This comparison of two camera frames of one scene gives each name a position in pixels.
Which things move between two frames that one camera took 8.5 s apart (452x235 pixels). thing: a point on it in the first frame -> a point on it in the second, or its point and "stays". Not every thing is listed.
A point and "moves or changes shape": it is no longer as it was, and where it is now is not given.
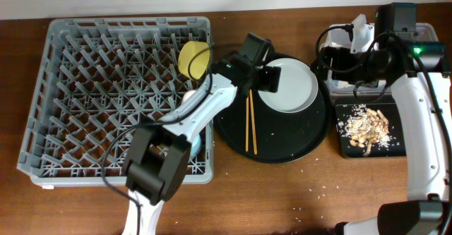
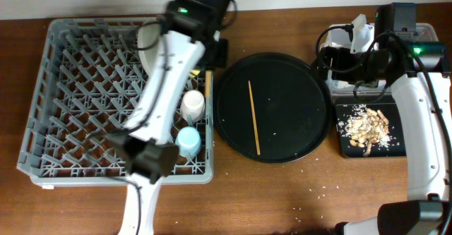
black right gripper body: x=356 y=67 stays
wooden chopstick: x=247 y=123 moves or changes shape
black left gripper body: x=265 y=77 -> x=217 y=56
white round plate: x=298 y=87 -> x=147 y=36
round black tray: x=259 y=133 stays
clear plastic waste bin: x=339 y=35 stays
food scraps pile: x=365 y=126 stays
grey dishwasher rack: x=100 y=77 stays
